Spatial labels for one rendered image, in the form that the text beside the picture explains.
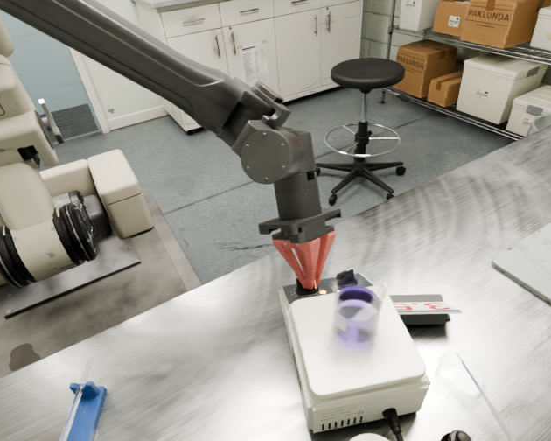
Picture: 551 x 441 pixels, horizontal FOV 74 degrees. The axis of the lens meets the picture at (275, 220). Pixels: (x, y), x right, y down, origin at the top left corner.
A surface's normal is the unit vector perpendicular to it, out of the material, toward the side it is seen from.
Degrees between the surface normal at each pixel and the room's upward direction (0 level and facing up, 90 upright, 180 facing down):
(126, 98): 90
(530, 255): 0
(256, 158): 63
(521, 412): 0
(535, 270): 0
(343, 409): 90
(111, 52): 91
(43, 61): 90
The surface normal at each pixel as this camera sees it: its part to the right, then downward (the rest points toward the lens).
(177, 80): 0.30, 0.59
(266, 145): -0.32, 0.20
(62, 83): 0.50, 0.52
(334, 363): -0.07, -0.78
